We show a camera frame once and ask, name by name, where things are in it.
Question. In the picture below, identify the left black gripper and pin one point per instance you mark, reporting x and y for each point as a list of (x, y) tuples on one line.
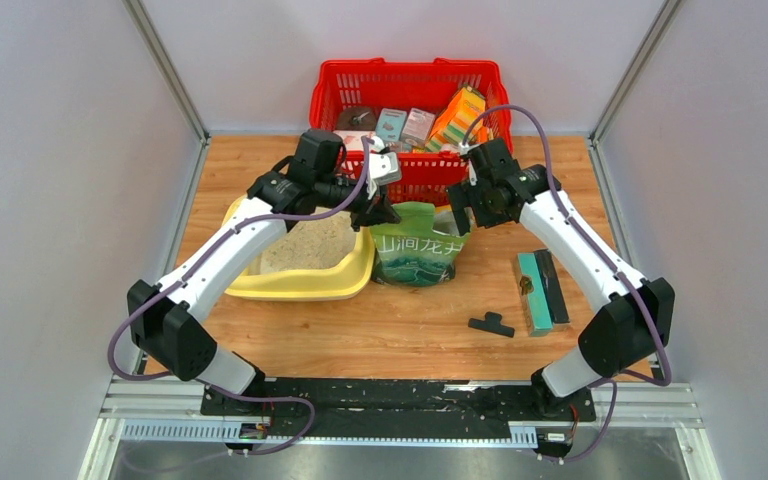
[(373, 211)]

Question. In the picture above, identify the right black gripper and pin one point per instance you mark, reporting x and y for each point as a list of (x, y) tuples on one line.
[(482, 218)]

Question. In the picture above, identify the green litter bag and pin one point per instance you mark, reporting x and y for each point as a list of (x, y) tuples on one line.
[(420, 250)]

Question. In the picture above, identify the black bag clip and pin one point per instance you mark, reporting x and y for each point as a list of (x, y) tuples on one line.
[(492, 322)]

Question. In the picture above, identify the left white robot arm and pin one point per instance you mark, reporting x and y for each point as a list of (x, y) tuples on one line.
[(166, 316)]

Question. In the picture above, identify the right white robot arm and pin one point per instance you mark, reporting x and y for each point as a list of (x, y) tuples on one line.
[(632, 313)]

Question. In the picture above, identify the yellow litter box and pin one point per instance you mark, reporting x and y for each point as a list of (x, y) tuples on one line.
[(321, 260)]

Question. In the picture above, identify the pink grey small box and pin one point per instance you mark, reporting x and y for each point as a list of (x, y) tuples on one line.
[(417, 127)]

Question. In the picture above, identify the white red small box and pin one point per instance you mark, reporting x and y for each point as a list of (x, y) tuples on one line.
[(353, 139)]

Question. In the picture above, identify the teal small box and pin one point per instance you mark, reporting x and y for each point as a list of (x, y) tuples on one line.
[(390, 124)]

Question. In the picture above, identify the dark brown box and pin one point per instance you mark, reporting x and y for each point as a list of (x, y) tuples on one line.
[(356, 118)]

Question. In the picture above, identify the teal rectangular box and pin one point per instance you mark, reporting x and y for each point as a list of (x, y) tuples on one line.
[(533, 296)]

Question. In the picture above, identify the red plastic shopping basket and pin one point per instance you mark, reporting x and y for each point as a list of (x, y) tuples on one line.
[(428, 86)]

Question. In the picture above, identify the orange green striped sponge pack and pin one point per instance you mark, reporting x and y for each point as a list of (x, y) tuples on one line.
[(450, 126)]

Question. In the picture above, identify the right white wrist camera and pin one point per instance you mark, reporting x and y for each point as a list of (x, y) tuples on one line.
[(465, 148)]

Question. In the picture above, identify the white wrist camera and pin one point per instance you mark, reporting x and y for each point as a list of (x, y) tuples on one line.
[(381, 170), (465, 148)]

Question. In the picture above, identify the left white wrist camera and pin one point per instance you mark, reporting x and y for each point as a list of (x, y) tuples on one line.
[(381, 170)]

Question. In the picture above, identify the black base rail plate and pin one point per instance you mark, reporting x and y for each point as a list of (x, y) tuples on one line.
[(397, 409)]

